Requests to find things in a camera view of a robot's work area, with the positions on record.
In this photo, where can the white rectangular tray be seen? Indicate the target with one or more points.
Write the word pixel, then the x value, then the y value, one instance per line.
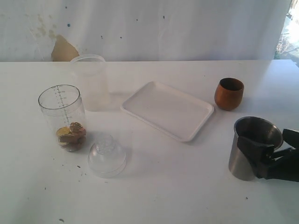
pixel 173 112

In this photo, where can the translucent plastic container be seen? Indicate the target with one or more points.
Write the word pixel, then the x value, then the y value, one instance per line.
pixel 90 74

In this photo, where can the stainless steel cup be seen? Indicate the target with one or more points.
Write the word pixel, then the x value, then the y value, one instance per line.
pixel 251 132

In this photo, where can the clear plastic shaker cup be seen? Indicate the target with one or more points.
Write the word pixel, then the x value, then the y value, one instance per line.
pixel 61 105

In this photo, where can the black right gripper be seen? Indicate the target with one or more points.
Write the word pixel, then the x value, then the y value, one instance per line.
pixel 267 164

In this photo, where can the clear domed shaker lid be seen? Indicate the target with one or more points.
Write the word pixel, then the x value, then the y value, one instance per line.
pixel 106 158

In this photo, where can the brown almonds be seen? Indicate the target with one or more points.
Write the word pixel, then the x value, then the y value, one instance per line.
pixel 71 138

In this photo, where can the brown wooden cup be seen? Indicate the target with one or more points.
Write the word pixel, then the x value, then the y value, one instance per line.
pixel 229 93

